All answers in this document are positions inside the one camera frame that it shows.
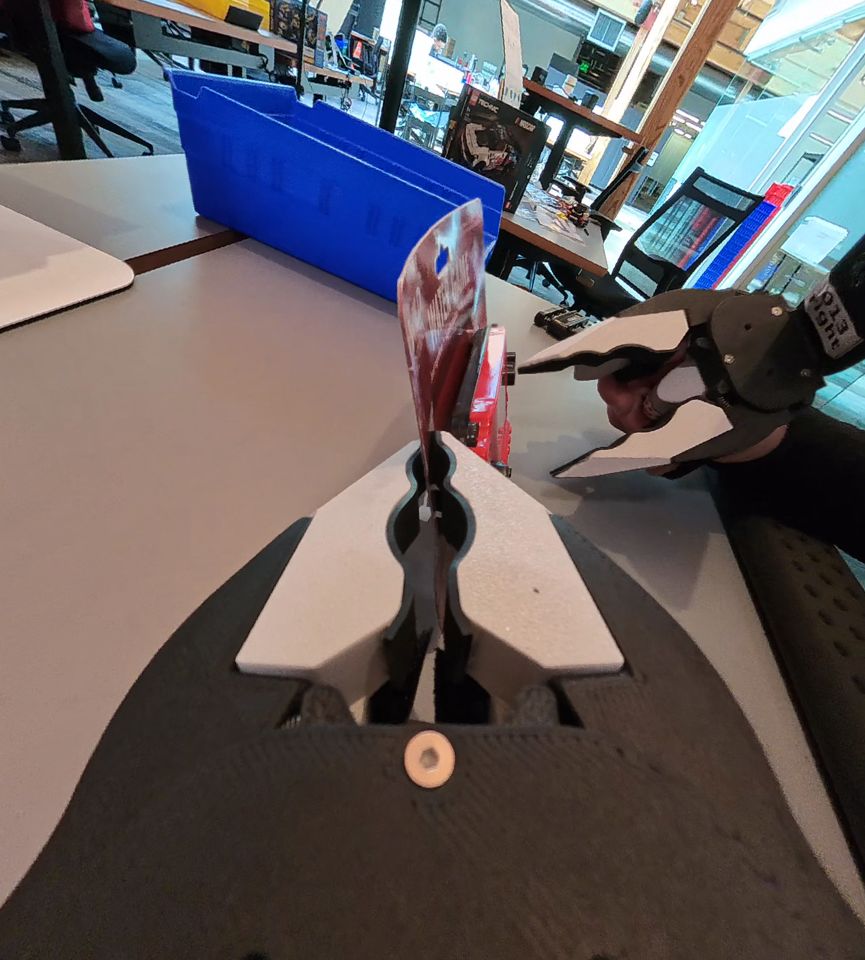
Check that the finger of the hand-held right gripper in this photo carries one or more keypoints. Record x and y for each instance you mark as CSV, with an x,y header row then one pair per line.
x,y
627,334
665,442

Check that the tan cardboard panel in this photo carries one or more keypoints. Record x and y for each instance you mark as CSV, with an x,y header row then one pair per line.
x,y
511,52

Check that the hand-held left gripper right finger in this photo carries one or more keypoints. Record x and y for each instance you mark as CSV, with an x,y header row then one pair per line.
x,y
530,592

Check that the small black device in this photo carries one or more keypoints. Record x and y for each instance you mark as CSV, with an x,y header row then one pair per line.
x,y
564,322

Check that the black office chair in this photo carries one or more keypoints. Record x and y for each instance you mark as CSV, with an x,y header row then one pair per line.
x,y
102,52

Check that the yellow plastic bin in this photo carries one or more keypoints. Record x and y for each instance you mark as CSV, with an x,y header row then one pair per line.
x,y
200,6

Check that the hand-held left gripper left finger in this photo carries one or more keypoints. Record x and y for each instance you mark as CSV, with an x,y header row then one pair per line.
x,y
327,592

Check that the person's right hand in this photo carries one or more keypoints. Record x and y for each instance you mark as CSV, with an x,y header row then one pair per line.
x,y
624,401

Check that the blue plastic bin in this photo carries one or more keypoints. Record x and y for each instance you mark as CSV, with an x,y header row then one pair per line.
x,y
290,165

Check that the red handheld toy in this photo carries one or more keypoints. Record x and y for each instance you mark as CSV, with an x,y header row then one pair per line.
x,y
440,315

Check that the wooden post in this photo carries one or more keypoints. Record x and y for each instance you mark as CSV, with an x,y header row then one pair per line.
x,y
665,90

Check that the person's right forearm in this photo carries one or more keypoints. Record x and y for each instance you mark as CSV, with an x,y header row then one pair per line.
x,y
815,487

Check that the black pole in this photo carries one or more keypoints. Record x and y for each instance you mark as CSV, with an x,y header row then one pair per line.
x,y
400,60

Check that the black mesh back chair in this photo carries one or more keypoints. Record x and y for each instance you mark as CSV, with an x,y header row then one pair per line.
x,y
691,225

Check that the long wooden desk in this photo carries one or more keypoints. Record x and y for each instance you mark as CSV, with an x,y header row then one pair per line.
x,y
215,26

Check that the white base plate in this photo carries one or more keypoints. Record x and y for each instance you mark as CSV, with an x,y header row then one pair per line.
x,y
27,262

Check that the black printed box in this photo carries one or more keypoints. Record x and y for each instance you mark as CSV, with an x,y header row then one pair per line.
x,y
492,142

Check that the stack of blue red crates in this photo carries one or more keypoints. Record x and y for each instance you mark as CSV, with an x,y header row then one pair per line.
x,y
747,232

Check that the wooden side table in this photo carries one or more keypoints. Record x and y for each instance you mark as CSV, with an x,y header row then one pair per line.
x,y
552,247

